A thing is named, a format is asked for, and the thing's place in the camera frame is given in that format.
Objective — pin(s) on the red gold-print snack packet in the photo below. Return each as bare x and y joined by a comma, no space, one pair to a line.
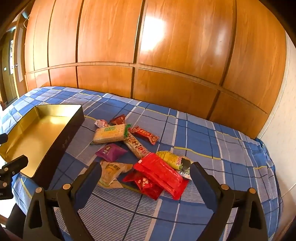
143,184

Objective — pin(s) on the red-brown snack packet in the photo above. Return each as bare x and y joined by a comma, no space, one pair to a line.
161,176

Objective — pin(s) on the small dark red snack packet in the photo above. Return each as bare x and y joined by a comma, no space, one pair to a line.
117,120

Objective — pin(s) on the yellow green snack packet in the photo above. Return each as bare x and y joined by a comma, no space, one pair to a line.
171,158

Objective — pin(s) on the red patterned snack bar packet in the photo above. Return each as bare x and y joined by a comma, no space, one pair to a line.
145,134

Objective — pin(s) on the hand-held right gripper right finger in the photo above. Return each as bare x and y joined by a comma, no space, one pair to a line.
202,185

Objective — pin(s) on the squirrel print sesame bar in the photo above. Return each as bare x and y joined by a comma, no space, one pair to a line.
136,147

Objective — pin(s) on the clear cracker packet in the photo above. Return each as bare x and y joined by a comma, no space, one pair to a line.
108,134

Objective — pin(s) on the dark cloth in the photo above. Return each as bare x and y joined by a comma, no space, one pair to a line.
16,220

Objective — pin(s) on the purple snack packet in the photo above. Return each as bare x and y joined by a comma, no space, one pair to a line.
111,151

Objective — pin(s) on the wooden wardrobe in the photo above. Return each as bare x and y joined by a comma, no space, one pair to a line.
161,69

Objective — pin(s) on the dark brown tin box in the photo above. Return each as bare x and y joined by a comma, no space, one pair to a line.
57,148

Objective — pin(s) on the blue plaid bed sheet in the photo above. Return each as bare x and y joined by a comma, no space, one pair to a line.
208,143

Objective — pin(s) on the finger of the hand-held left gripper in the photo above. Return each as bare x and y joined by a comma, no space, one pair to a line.
3,138
16,163

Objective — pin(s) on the beige snack packet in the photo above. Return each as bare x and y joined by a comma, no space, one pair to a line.
111,172

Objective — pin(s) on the white pink candy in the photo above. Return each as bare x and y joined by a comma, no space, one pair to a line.
101,123

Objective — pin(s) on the wooden door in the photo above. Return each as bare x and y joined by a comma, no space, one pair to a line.
9,81

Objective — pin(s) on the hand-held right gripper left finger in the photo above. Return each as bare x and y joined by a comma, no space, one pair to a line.
90,183

